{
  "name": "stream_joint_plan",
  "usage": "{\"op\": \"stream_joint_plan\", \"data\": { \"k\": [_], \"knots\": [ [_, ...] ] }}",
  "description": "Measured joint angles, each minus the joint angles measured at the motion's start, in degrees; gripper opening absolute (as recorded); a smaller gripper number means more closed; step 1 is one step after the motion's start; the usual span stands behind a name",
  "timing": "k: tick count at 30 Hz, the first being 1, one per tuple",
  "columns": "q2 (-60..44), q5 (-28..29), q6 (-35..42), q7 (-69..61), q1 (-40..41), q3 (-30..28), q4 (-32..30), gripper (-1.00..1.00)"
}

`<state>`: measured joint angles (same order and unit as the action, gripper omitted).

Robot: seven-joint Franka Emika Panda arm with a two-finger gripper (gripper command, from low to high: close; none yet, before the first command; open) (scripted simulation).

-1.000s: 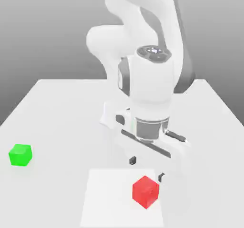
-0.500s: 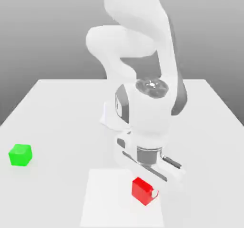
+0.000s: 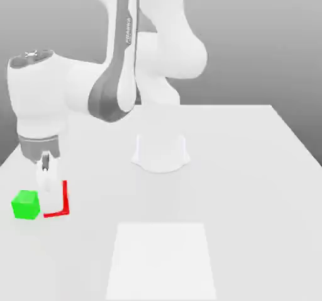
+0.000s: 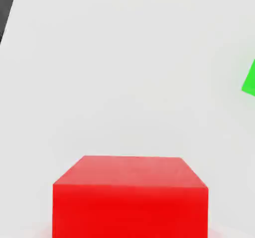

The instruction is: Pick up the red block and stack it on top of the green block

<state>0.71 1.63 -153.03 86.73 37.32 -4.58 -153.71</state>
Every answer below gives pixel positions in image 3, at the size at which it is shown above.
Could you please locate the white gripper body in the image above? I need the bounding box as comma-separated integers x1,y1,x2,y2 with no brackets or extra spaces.
36,155,64,215

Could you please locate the small red cube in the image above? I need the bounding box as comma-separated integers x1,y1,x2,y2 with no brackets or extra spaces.
43,179,70,219

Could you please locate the small green cube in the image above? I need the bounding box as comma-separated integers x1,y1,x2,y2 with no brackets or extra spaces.
11,189,42,220

